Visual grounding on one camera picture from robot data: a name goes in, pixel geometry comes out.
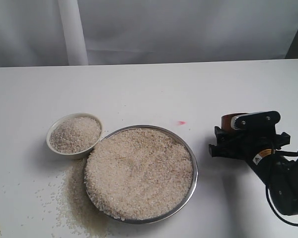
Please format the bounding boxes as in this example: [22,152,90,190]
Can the white backdrop curtain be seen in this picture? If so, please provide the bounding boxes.
[0,0,298,67]

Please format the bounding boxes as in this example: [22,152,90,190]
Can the rice in white bowl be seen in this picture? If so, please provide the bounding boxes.
[49,117,102,154]

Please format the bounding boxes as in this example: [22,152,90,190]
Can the round steel tray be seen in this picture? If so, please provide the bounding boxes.
[83,124,199,224]

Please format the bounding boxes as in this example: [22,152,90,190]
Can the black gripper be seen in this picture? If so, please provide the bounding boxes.
[209,111,297,188]

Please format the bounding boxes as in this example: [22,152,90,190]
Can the brown wooden cup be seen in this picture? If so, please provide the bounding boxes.
[221,113,246,132]

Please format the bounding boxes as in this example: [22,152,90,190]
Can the rice heap in tray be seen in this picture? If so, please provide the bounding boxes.
[84,127,195,221]

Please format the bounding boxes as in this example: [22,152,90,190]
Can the spilled rice on table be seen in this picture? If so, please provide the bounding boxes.
[34,159,108,238]

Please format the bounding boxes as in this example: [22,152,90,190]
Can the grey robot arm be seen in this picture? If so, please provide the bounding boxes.
[209,111,298,216]

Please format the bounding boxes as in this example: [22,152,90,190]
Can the white ceramic bowl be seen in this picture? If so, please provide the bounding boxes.
[46,113,103,160]

